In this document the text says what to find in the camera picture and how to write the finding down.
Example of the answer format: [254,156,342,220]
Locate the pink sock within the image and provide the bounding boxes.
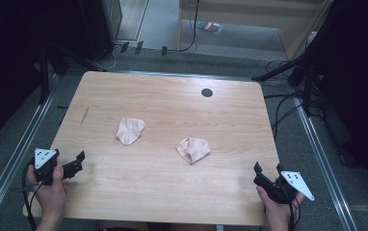
[175,137,212,166]
[116,116,146,146]

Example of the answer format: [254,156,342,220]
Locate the colourful packet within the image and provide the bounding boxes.
[196,20,223,36]

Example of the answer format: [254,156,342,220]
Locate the light wooden shelf unit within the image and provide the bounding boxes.
[176,0,334,62]

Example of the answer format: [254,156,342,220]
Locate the person's right hand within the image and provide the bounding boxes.
[255,186,305,231]

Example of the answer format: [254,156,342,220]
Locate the dark curtain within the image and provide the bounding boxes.
[310,0,368,196]
[0,0,89,152]

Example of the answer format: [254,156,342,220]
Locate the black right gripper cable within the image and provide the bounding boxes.
[286,192,302,231]

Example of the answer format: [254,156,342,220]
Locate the black metal stand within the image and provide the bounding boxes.
[250,47,326,117]
[38,40,108,106]

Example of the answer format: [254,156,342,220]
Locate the metal floor rail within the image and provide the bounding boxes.
[120,70,291,84]
[292,95,359,231]
[0,72,61,227]

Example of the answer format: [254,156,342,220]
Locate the black floor cables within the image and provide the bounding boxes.
[263,59,323,140]

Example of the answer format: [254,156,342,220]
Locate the dark cabinet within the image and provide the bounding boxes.
[78,0,124,61]

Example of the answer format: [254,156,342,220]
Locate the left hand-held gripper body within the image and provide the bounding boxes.
[32,147,65,187]

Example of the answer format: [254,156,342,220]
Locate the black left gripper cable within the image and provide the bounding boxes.
[21,161,46,231]

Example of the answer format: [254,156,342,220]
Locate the white cable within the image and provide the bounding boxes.
[92,45,122,72]

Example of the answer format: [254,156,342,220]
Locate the person's left hand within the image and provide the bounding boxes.
[26,164,68,223]

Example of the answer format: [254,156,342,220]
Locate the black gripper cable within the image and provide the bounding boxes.
[286,192,302,231]
[21,161,46,231]

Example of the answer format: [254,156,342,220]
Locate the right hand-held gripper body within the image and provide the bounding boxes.
[268,170,316,205]

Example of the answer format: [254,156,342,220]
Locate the black hanging cable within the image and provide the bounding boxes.
[177,0,201,53]

